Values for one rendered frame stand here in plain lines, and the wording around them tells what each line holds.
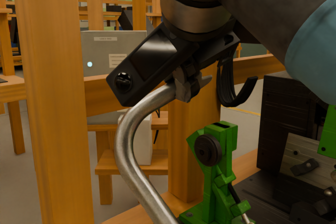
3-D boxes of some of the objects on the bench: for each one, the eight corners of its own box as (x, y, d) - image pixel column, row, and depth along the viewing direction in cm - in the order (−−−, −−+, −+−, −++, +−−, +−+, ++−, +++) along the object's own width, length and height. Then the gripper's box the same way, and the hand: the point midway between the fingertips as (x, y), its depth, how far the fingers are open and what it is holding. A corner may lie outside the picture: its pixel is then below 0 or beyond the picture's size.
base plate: (444, 166, 110) (446, 161, 110) (320, 407, 41) (322, 397, 41) (328, 134, 141) (328, 130, 141) (144, 242, 72) (144, 235, 71)
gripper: (267, 21, 29) (224, 96, 49) (206, -49, 33) (189, 49, 53) (197, 61, 28) (182, 122, 48) (139, -17, 31) (148, 71, 51)
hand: (172, 89), depth 48 cm, fingers closed on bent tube, 3 cm apart
